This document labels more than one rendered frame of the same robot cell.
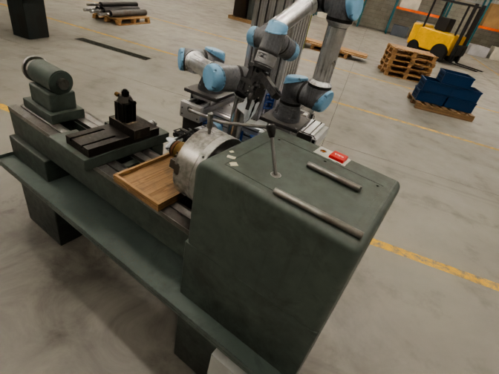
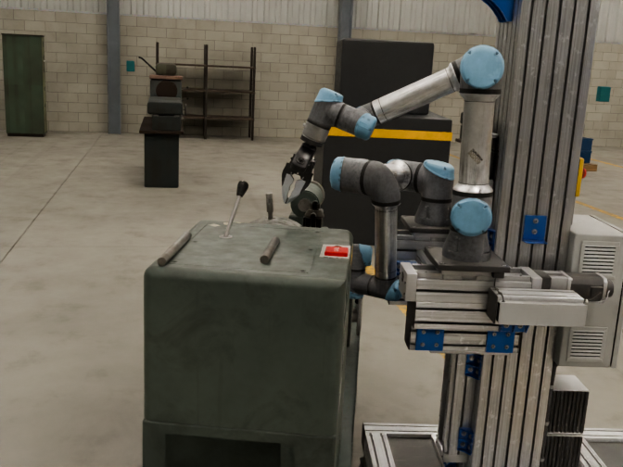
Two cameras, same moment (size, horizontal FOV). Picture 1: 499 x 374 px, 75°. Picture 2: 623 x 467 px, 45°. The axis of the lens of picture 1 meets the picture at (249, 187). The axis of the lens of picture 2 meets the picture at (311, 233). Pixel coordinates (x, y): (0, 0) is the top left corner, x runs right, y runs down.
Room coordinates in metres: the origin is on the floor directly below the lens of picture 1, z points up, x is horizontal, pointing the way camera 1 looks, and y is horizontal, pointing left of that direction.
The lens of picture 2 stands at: (0.33, -2.02, 1.75)
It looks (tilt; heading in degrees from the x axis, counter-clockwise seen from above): 13 degrees down; 67
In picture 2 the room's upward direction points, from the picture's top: 3 degrees clockwise
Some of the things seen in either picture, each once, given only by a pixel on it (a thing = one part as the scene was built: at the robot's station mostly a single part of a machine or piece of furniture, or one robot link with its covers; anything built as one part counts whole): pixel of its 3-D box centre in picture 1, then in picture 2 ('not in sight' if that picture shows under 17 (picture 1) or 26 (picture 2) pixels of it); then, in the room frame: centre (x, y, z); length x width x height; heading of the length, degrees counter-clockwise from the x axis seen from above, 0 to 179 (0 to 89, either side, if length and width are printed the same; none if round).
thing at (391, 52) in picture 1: (406, 63); not in sight; (10.09, -3.58, 0.36); 1.26 x 0.86 x 0.73; 89
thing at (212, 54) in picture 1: (212, 60); (436, 179); (1.87, 0.36, 1.33); 0.13 x 0.12 x 0.14; 124
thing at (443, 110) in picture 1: (447, 91); not in sight; (7.33, -3.65, 0.39); 1.20 x 0.80 x 0.79; 86
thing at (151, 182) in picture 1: (165, 178); not in sight; (1.28, 0.41, 0.88); 0.36 x 0.30 x 0.04; 152
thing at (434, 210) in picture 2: (212, 81); (435, 209); (1.87, 0.35, 1.21); 0.15 x 0.15 x 0.10
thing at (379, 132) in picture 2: not in sight; (375, 135); (4.08, 5.00, 0.98); 1.81 x 1.22 x 1.95; 69
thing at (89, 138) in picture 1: (116, 134); not in sight; (1.48, 0.75, 0.95); 0.43 x 0.18 x 0.04; 152
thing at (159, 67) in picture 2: not in sight; (156, 117); (2.47, 8.59, 0.82); 2.22 x 0.91 x 1.64; 78
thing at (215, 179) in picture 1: (289, 213); (260, 312); (0.99, -0.17, 1.06); 0.59 x 0.48 x 0.39; 62
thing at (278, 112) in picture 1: (288, 108); (467, 241); (1.70, -0.11, 1.21); 0.15 x 0.15 x 0.10
